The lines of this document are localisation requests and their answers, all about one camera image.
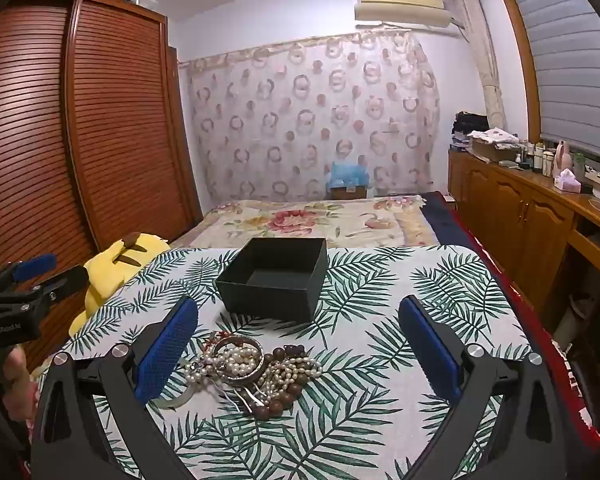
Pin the leaf print tablecloth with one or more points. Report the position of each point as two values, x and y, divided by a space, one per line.
360 410

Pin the wooden sideboard cabinet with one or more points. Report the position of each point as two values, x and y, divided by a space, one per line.
505 210

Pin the person's left hand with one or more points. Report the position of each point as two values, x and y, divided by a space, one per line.
16 375

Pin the silver bangle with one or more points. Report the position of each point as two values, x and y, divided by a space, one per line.
253 344

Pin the circle print curtain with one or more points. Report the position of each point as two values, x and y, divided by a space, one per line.
305 110

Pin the white wrapped pipe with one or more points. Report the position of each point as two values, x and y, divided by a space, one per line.
482 60

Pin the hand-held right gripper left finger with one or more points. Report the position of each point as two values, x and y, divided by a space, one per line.
167 350

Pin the stack of dark clothes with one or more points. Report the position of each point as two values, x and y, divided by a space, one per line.
470 122

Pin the wooden window frame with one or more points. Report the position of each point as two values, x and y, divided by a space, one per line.
517 60

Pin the brown slatted wardrobe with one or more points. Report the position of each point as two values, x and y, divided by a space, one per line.
105 135

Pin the row of cosmetic bottles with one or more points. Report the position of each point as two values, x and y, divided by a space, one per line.
537 157

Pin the wall air conditioner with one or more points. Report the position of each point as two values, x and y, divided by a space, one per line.
405 0

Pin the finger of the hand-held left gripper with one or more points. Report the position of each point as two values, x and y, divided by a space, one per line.
70 279
35 265

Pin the yellow plush toy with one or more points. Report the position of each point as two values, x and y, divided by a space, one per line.
110 270

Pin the cardboard box with white cloth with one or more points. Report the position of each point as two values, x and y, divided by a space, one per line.
495 142

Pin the pink figurine bottle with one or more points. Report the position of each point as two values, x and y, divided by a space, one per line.
561 157

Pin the blue plastic bag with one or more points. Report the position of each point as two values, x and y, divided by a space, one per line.
347 172

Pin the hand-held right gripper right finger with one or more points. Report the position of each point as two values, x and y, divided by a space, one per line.
430 350

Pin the black box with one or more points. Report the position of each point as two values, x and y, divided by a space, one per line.
280 305

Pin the pale jade bangle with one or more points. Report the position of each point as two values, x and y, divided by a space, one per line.
180 400

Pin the small brown box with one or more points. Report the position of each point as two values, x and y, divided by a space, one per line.
349 193

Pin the pale green bottle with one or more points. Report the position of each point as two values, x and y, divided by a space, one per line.
578 166

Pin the grey window blind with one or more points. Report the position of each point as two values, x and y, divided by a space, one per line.
570 60

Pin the floral blanket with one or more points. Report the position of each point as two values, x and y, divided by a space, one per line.
290 222

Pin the pink tissue box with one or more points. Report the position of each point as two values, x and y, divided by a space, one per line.
567 182

